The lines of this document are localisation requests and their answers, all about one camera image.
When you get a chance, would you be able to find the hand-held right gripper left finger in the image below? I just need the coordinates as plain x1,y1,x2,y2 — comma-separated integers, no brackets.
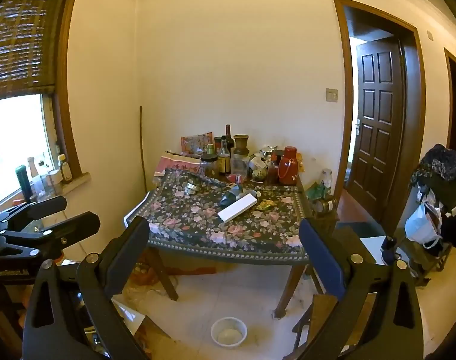
21,215,151,360

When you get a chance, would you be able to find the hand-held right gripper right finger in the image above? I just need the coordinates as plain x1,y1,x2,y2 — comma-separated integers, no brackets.
293,217,425,360

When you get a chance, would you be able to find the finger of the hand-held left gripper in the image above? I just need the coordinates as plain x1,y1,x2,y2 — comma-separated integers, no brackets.
1,212,100,257
0,196,68,233

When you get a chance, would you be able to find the long white box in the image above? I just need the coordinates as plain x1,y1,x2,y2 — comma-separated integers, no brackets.
218,192,258,223

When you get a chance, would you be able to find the dark bottle white label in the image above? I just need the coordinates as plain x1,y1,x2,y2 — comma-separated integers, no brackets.
221,187,252,205

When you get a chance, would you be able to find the white bowl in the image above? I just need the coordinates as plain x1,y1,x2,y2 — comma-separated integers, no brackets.
211,317,248,347

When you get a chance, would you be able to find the dark green bottle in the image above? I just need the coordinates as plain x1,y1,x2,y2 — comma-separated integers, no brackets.
15,165,32,199

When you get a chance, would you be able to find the honey bottle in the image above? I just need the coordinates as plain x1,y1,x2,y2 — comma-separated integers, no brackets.
58,154,73,184

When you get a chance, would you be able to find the dark doormat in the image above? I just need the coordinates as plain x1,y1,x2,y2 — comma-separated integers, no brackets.
336,221,382,239

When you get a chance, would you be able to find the wooden table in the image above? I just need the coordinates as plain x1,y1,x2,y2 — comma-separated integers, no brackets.
146,172,341,319

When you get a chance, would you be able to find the wooden stool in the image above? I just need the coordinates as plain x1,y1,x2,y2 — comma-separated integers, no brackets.
293,292,363,349

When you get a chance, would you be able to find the white side table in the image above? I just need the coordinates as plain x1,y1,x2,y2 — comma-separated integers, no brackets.
359,234,401,267

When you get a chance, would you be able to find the brown tin can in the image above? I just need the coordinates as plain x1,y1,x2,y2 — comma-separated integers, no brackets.
312,197,338,214

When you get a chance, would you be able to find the white floor board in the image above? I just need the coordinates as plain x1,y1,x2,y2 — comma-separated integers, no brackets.
112,298,146,331

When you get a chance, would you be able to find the green plastic bag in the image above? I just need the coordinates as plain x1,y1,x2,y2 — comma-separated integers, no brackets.
306,182,328,199

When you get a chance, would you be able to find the black mug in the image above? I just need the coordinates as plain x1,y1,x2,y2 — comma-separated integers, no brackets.
381,235,399,261

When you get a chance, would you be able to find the window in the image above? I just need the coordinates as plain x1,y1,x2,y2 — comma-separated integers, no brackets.
0,94,56,203

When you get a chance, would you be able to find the red thermos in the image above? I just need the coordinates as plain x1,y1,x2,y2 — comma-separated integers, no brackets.
277,146,299,186

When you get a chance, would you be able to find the pink printed cloth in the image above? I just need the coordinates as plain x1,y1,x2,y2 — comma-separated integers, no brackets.
154,151,202,177

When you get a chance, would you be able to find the thin wooden stick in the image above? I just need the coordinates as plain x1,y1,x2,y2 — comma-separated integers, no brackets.
139,106,147,196

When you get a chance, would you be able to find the pale plastic bag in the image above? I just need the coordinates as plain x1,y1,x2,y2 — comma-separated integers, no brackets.
405,202,440,242

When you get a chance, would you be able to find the black lid jar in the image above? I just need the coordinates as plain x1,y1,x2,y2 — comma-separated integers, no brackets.
200,153,219,179

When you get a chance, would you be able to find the clear glass jar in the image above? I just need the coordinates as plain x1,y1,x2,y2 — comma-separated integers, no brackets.
231,154,249,179

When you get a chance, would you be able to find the printed snack bag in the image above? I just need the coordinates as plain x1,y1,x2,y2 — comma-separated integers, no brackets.
180,132,214,154

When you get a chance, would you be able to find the yellow label sauce bottle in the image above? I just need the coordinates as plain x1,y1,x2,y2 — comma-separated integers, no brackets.
218,136,232,175

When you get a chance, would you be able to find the dark wooden door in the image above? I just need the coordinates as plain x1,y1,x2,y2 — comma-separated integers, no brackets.
350,41,406,222

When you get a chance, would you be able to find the brown ceramic vase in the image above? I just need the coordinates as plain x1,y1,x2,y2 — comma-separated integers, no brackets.
233,134,250,156

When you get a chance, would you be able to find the dark wine bottle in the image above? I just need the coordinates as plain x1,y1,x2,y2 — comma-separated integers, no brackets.
224,124,235,154

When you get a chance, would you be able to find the bamboo window blind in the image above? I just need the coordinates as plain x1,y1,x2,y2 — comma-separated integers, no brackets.
0,0,69,100

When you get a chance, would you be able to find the wooden window frame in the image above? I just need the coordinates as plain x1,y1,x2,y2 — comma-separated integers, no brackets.
54,0,90,188

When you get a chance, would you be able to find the wooden door frame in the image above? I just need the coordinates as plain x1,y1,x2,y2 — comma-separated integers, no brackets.
332,0,427,229
443,47,456,151

